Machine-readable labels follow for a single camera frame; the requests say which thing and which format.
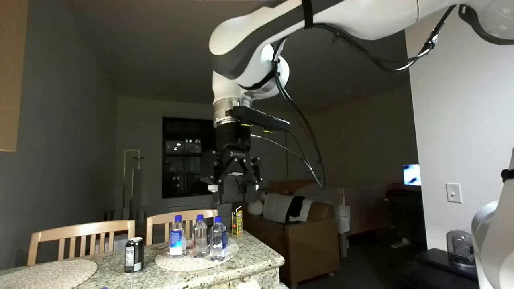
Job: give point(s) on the white black cushion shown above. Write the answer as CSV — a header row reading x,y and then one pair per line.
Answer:
x,y
286,209

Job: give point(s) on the wooden chair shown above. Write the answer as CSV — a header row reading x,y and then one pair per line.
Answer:
x,y
80,240
167,219

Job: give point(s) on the right clear water bottle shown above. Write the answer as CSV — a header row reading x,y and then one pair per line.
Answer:
x,y
217,240

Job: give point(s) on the grey kettle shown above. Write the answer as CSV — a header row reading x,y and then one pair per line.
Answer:
x,y
459,246

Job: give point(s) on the brown sofa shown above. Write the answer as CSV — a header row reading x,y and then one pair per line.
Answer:
x,y
310,248

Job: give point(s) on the dark glass jar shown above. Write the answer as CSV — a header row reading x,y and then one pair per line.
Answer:
x,y
133,256

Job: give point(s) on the dark window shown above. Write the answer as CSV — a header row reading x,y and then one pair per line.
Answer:
x,y
186,150

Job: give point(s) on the left wooden chair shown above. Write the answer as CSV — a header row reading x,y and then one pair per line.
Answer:
x,y
80,240

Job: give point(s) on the lit monitor screen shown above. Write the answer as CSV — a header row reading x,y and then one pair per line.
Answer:
x,y
411,175

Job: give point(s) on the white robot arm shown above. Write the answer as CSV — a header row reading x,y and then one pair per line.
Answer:
x,y
247,63

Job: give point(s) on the yellow green carton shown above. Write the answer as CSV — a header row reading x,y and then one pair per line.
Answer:
x,y
236,222

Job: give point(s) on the middle clear water bottle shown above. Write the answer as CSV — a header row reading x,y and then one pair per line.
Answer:
x,y
199,236

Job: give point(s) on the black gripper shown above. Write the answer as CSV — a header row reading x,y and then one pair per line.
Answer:
x,y
231,158

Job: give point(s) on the clear water bottle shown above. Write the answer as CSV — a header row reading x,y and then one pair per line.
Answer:
x,y
199,236
217,240

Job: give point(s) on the white wall switch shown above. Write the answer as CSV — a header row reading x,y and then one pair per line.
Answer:
x,y
453,193

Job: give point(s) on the water bottle blue label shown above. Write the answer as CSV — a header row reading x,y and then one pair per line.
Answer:
x,y
177,238

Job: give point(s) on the right wooden chair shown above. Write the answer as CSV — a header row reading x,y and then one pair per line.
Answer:
x,y
167,219

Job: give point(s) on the floor lamp stand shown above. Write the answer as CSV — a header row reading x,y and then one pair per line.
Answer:
x,y
132,183

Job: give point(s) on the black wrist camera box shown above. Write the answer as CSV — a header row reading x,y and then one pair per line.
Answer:
x,y
259,118

